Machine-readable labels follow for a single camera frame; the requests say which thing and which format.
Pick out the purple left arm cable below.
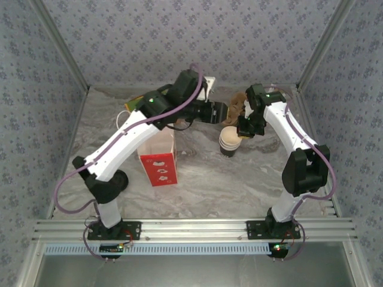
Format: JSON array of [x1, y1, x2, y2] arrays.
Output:
[[53, 62, 207, 262]]

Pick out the grey metal panel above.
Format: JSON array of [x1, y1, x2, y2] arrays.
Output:
[[32, 253, 357, 287]]

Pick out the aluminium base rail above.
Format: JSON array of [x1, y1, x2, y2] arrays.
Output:
[[29, 217, 359, 243]]

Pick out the red white paper bag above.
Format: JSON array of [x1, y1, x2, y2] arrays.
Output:
[[115, 109, 180, 187]]

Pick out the light blue slotted cable duct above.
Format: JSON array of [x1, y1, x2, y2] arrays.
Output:
[[44, 242, 273, 256]]

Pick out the black left camera cable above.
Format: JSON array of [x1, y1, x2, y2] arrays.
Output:
[[166, 118, 196, 132]]

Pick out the left controller board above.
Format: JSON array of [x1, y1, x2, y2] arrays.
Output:
[[99, 243, 125, 254]]

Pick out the aluminium frame post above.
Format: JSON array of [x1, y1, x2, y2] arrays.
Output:
[[29, 0, 91, 92], [296, 0, 357, 92]]

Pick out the right controller board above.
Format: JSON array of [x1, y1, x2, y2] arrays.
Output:
[[268, 242, 291, 255]]

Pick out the controller board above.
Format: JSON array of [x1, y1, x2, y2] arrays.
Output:
[[99, 243, 125, 254], [268, 242, 291, 255]]

